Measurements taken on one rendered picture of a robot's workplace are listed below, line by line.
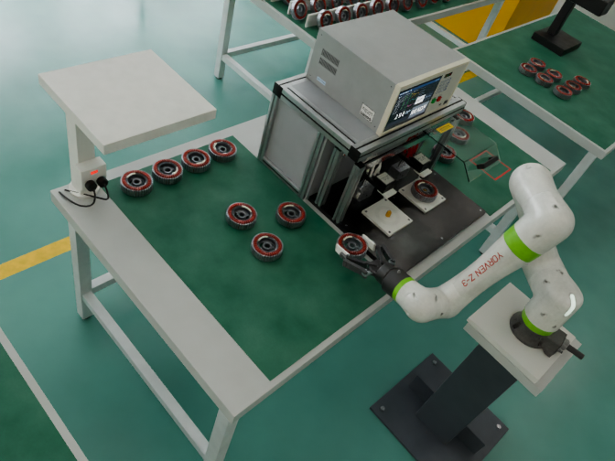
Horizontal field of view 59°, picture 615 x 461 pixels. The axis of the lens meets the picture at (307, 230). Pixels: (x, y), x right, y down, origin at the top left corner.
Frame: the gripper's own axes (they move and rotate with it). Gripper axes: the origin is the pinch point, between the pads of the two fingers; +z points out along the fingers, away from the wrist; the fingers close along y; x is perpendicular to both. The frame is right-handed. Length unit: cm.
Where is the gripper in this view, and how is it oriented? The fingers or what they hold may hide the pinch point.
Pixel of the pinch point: (352, 244)
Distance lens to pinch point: 192.9
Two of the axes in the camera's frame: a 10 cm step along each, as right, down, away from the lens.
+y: 8.2, -2.9, 4.9
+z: -5.6, -5.2, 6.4
